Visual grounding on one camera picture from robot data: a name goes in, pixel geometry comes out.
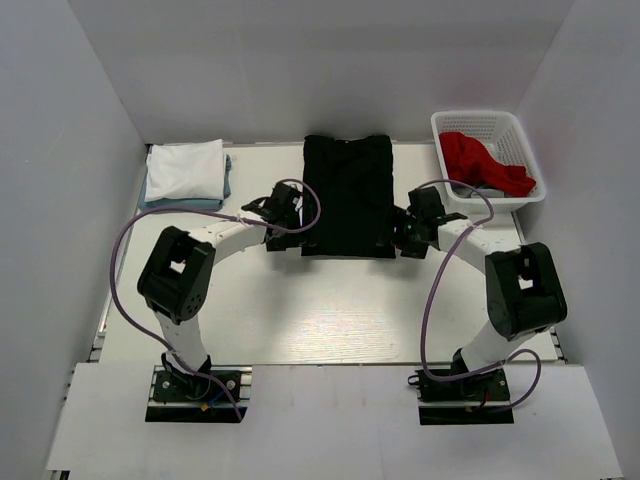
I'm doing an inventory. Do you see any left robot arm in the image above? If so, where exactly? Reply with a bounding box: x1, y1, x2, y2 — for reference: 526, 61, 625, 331
137, 182, 302, 399

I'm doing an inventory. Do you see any grey t shirt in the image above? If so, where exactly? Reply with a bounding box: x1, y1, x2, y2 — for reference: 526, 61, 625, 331
452, 184, 510, 199

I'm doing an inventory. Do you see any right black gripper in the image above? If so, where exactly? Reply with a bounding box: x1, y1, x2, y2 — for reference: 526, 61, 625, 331
375, 204, 430, 259

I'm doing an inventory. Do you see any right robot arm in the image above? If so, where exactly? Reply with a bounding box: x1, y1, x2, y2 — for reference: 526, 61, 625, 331
379, 181, 568, 399

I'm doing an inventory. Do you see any black t shirt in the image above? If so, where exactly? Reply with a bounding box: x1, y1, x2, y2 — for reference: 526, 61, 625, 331
302, 135, 395, 259

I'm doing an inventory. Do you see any folded white t shirt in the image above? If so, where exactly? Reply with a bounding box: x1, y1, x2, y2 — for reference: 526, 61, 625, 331
145, 139, 226, 202

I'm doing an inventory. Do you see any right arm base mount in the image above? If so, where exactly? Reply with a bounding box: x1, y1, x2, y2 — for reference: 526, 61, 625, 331
407, 369, 514, 426

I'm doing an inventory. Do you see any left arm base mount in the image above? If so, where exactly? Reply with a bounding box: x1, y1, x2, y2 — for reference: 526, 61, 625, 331
145, 354, 252, 424

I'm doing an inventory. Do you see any white plastic basket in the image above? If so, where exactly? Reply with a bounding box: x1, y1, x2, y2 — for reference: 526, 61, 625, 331
431, 110, 546, 213

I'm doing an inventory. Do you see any folded light blue t shirt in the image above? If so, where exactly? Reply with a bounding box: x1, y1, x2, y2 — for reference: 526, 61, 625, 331
138, 155, 232, 211

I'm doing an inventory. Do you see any red t shirt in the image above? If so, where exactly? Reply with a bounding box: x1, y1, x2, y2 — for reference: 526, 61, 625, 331
439, 132, 537, 197

